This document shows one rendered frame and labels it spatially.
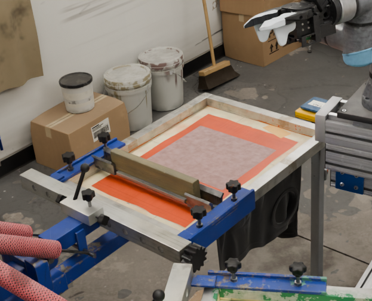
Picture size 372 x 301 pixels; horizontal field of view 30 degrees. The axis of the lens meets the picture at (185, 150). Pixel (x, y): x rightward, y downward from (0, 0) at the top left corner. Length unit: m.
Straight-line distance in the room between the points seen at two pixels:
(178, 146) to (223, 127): 0.20
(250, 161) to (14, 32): 2.14
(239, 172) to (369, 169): 0.44
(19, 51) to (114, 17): 0.83
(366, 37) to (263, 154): 0.86
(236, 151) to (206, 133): 0.18
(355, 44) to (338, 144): 0.52
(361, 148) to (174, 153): 0.69
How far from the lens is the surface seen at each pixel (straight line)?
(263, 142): 2.49
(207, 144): 2.49
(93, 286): 3.43
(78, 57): 4.60
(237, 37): 5.55
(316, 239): 3.02
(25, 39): 4.26
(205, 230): 1.99
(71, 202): 2.05
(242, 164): 2.36
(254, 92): 5.09
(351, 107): 2.04
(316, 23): 1.53
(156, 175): 2.19
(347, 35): 1.67
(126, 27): 4.85
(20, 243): 1.82
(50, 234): 2.00
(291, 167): 2.30
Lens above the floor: 2.17
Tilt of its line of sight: 30 degrees down
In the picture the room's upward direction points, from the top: 5 degrees counter-clockwise
